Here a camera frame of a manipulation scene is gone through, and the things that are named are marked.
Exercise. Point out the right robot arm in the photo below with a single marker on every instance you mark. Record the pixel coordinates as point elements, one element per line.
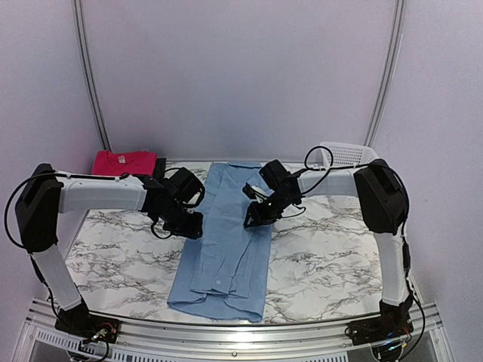
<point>384,204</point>

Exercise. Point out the white plastic laundry basket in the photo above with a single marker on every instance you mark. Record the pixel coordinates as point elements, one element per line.
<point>344,154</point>

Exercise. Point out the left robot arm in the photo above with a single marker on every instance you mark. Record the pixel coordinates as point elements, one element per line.
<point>37,205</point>

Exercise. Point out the light blue shirt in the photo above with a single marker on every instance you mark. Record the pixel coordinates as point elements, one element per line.
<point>223,275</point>

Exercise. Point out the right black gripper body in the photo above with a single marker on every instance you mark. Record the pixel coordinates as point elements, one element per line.
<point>272,212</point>

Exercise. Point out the folded black garment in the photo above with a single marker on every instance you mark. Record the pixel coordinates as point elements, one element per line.
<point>160,167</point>

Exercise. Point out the right wall aluminium profile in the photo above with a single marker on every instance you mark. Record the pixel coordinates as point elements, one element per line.
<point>395,39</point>

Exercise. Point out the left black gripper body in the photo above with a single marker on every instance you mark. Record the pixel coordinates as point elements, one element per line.
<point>178,224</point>

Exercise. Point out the wall aluminium profile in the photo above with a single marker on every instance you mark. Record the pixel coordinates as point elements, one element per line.
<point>395,39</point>
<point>88,73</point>

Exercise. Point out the left wall aluminium profile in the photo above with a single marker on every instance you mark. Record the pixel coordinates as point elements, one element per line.
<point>88,73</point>

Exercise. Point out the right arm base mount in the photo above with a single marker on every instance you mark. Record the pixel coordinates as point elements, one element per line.
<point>377,329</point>

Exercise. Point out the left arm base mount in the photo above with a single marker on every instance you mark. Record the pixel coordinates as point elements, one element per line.
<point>99,328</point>

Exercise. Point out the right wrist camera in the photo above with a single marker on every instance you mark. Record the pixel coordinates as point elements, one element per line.
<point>255,194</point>

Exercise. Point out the magenta t-shirt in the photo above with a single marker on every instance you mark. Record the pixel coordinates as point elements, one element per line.
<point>108,163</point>

